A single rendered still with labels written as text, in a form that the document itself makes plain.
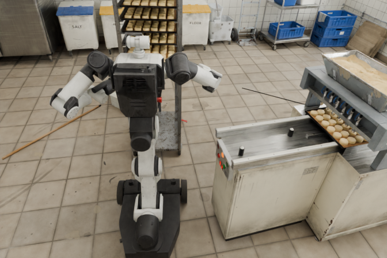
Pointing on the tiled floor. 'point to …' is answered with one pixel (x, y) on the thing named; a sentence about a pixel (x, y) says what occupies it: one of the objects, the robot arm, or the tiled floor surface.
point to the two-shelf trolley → (295, 21)
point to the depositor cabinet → (347, 193)
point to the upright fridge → (28, 15)
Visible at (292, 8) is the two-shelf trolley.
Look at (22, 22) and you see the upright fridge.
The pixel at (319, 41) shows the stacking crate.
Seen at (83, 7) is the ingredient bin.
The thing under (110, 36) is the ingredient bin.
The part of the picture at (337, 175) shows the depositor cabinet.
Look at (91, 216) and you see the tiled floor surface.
